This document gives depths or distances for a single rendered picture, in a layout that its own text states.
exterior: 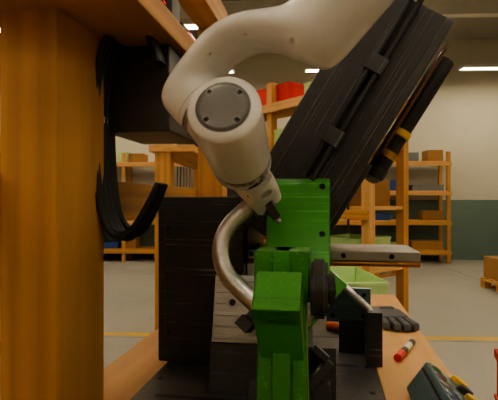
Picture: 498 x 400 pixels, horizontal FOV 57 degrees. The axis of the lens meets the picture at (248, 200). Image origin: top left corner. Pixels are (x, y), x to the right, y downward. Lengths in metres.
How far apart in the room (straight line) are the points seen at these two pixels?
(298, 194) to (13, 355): 0.52
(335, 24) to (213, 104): 0.15
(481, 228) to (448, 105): 2.64
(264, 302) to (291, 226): 0.34
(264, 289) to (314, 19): 0.30
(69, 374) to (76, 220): 0.22
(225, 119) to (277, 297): 0.20
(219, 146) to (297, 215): 0.37
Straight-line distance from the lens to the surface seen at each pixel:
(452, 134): 10.63
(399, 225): 3.81
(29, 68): 0.74
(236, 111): 0.51
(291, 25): 0.53
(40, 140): 0.71
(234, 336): 0.85
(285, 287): 0.53
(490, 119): 10.97
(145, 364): 1.07
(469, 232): 10.68
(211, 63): 0.59
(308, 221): 0.84
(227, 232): 0.79
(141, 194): 1.19
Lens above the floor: 1.23
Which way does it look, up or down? level
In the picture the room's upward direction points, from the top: straight up
